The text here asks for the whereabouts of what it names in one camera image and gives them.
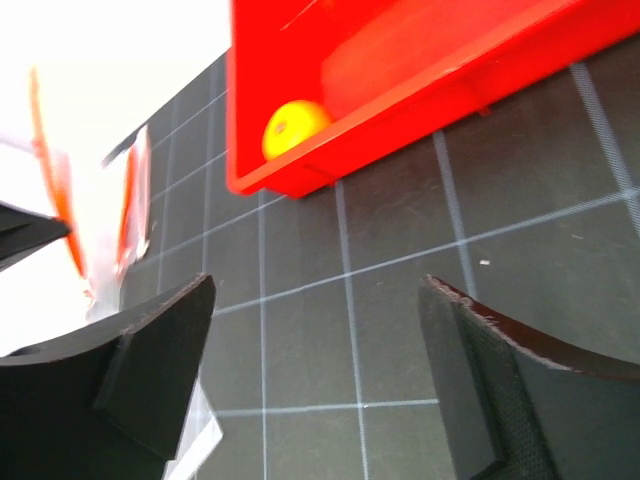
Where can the orange fruit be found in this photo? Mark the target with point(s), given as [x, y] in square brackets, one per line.
[292, 124]

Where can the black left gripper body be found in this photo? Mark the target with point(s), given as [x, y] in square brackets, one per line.
[23, 233]

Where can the red plastic tray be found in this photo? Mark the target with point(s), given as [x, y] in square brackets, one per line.
[389, 73]

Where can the clear blue zipper bag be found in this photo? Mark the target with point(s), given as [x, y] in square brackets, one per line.
[200, 436]

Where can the orange zipper clear bag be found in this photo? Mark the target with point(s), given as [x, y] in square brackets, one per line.
[76, 280]

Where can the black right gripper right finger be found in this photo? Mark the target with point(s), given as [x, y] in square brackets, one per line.
[517, 403]

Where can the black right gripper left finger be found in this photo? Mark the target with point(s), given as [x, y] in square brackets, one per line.
[107, 401]

